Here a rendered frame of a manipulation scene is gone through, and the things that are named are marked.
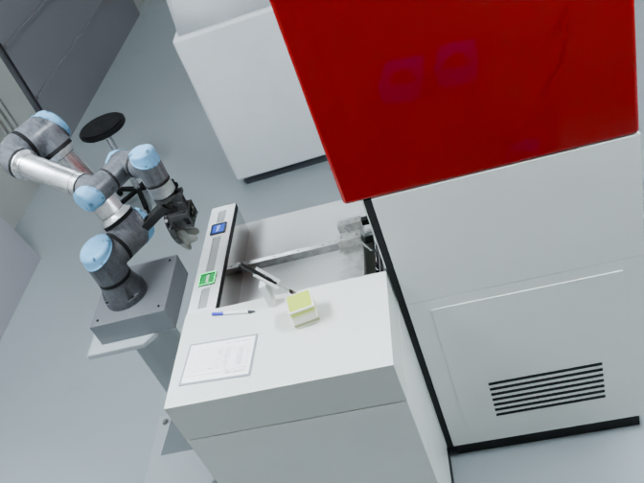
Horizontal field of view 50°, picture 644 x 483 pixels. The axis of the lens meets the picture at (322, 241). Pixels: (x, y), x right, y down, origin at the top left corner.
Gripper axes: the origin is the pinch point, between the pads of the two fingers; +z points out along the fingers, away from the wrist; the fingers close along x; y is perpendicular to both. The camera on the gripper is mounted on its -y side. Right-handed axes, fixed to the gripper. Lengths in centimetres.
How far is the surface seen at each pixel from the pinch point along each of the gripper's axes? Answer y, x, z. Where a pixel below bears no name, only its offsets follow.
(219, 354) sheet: 10.2, -34.5, 13.8
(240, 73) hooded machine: -21, 205, 36
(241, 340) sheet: 16.4, -31.2, 13.8
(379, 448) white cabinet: 46, -50, 47
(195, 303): -1.6, -10.1, 14.6
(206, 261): -1.3, 9.7, 14.6
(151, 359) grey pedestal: -34, 0, 45
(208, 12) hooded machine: -26, 210, 0
